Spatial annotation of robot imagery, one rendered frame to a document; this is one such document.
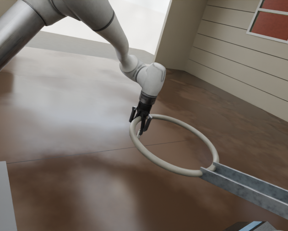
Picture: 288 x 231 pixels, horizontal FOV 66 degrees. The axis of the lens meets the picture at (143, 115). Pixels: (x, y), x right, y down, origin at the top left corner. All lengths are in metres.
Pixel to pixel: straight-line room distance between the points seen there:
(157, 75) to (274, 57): 6.56
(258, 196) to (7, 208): 0.85
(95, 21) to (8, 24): 0.26
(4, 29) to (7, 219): 0.56
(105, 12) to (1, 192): 0.67
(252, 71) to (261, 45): 0.79
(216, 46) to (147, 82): 7.55
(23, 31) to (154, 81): 0.59
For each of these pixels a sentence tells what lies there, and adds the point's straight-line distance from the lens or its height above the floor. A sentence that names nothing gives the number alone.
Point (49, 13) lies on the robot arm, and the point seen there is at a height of 1.42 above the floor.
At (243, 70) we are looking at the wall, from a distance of 7.88.
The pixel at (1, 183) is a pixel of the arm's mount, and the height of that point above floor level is 0.86.
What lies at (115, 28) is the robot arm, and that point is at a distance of 0.82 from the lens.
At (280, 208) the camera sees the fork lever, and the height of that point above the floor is 1.04.
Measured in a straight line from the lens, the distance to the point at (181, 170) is 0.99.
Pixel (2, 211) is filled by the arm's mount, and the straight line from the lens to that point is 0.85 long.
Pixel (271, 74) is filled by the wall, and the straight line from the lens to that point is 7.48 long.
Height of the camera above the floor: 1.49
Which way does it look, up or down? 23 degrees down
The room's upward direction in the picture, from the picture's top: 17 degrees clockwise
